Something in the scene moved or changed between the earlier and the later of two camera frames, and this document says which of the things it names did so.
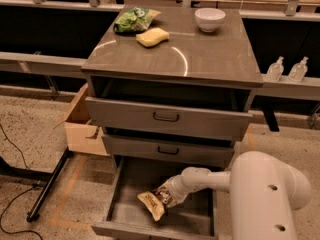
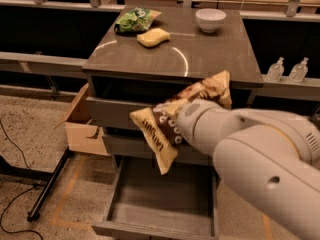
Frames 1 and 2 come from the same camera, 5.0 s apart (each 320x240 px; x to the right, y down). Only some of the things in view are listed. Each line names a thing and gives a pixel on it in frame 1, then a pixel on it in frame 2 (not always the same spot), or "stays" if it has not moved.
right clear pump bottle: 299,70 stays
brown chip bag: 153,202 → 158,124
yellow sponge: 152,37 stays
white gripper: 172,188 → 190,118
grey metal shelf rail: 42,64 stays
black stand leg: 33,213 stays
